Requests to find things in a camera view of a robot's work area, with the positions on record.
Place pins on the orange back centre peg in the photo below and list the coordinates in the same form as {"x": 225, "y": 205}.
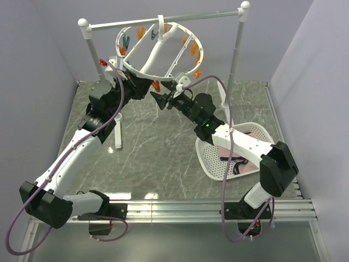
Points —
{"x": 167, "y": 27}

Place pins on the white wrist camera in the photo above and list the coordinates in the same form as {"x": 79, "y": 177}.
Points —
{"x": 182, "y": 81}
{"x": 113, "y": 62}

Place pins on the orange front clothes peg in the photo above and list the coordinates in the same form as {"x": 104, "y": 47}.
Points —
{"x": 156, "y": 86}

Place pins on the teal left back peg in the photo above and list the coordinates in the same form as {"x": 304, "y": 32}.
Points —
{"x": 125, "y": 41}

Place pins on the pink underwear navy trim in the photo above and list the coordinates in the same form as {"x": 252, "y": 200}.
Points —
{"x": 240, "y": 164}

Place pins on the orange left clothes peg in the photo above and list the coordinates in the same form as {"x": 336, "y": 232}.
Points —
{"x": 122, "y": 50}

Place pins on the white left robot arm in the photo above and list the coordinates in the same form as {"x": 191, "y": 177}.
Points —
{"x": 46, "y": 198}

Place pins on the orange right upper peg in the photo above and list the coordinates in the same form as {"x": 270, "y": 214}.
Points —
{"x": 194, "y": 47}

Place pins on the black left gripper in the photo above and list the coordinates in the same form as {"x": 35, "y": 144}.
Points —
{"x": 139, "y": 86}

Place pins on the orange clothes peg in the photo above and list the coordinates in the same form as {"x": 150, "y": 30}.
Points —
{"x": 122, "y": 50}
{"x": 156, "y": 86}

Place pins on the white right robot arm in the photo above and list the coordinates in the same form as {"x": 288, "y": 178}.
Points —
{"x": 275, "y": 161}

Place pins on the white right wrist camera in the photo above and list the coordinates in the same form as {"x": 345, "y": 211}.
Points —
{"x": 182, "y": 81}

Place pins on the white clothes rack stand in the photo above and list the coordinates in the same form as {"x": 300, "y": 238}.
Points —
{"x": 120, "y": 82}

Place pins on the orange right middle peg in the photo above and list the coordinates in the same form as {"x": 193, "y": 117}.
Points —
{"x": 199, "y": 58}

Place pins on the aluminium mounting rail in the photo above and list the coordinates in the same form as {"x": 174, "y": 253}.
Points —
{"x": 208, "y": 211}

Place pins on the orange right back peg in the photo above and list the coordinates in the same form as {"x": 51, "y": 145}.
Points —
{"x": 184, "y": 38}

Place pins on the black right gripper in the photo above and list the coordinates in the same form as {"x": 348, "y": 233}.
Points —
{"x": 161, "y": 100}

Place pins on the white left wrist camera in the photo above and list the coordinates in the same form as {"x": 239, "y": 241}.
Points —
{"x": 113, "y": 62}

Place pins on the orange back left peg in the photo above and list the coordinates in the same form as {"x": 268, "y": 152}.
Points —
{"x": 140, "y": 32}

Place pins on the teal back clothes peg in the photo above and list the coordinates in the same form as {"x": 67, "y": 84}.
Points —
{"x": 154, "y": 34}

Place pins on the white perforated plastic basket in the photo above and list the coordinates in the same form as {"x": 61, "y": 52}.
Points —
{"x": 208, "y": 154}

